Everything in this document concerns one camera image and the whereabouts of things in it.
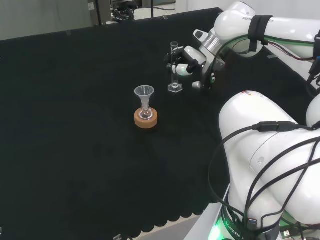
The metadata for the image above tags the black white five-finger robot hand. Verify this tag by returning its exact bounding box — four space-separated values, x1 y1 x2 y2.
163 45 217 94

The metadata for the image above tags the clear glass graduated cylinder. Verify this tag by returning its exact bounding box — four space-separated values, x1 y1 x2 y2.
167 41 184 94

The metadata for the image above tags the clear plastic funnel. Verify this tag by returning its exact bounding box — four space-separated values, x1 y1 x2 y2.
134 85 155 107

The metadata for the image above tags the clear round-bottom glass flask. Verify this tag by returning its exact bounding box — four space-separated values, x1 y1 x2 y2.
139 99 154 120

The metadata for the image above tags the grey background cabinet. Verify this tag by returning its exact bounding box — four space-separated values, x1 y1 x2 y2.
87 0 112 26

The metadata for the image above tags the black scalloped bench cloth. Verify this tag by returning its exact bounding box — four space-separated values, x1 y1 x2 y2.
0 7 320 239

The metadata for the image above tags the black arm strap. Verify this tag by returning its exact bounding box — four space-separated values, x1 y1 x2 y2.
247 14 274 53

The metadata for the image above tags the cork ring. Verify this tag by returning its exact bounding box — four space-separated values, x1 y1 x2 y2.
133 107 159 130

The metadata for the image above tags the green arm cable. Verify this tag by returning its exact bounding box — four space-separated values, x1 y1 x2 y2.
216 34 316 66

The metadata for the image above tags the black cable with plug connector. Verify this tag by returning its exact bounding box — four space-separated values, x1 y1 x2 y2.
208 120 320 213

